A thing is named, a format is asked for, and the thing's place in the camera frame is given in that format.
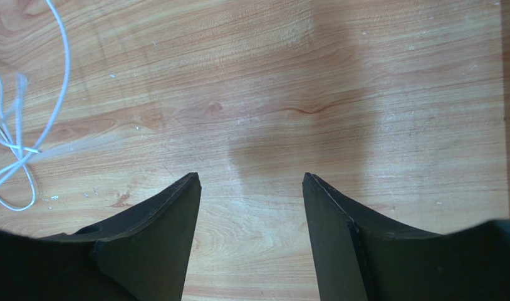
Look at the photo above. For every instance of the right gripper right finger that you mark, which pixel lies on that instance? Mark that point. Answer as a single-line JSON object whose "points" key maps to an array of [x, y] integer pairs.
{"points": [[360, 254]]}

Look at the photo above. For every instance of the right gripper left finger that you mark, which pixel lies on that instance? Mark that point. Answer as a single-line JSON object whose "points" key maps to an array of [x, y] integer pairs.
{"points": [[141, 253]]}

